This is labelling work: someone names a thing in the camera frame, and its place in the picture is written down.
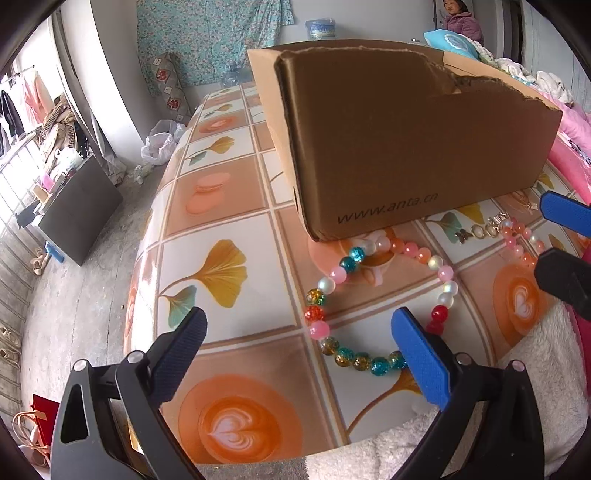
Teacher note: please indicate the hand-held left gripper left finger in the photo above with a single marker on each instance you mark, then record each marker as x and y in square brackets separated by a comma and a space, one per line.
[184, 341]

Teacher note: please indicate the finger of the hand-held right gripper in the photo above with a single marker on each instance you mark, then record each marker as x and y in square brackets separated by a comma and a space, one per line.
[568, 210]
[568, 281]

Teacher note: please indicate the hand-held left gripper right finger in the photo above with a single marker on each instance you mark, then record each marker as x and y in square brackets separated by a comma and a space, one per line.
[422, 364]

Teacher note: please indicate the brown cardboard box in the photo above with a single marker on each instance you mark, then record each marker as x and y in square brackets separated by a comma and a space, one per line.
[392, 147]

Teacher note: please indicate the pink fleece blanket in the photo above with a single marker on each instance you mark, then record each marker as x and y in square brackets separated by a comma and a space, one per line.
[572, 152]

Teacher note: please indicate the white fluffy fleece cloth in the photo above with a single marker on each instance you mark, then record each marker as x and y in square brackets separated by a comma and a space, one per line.
[508, 438]

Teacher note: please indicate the coffee and leaf print tablecloth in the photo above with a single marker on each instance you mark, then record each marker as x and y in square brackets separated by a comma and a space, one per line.
[221, 221]

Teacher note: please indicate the pale patterned quilt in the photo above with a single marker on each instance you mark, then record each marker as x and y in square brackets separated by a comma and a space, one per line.
[549, 83]

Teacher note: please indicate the red gift bag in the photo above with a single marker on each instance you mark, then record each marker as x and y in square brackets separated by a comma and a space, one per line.
[44, 415]

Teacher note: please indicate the dark grey cabinet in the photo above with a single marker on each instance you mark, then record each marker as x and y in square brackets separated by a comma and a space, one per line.
[78, 207]

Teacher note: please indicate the metal railing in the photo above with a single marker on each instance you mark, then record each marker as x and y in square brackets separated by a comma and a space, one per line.
[14, 277]

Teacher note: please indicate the beige handbag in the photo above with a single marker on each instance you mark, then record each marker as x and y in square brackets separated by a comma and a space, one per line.
[39, 454]

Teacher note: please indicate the white plastic bag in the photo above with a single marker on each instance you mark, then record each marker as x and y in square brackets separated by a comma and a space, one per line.
[159, 143]

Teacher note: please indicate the blue printed pillow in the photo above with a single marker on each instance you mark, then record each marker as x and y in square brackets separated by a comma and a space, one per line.
[450, 41]

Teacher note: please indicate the pile of clothes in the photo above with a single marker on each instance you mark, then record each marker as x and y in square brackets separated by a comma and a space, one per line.
[60, 124]

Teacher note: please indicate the patterned grey cushion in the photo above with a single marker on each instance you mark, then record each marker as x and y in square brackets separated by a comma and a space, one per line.
[168, 87]

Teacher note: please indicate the pink hanging garment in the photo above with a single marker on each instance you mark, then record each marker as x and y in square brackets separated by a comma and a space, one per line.
[37, 97]

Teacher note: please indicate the dark hanging garment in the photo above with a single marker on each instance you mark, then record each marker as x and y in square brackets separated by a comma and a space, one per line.
[9, 115]

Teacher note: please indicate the teal floral hanging cloth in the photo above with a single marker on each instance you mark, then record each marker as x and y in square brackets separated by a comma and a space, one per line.
[207, 41]

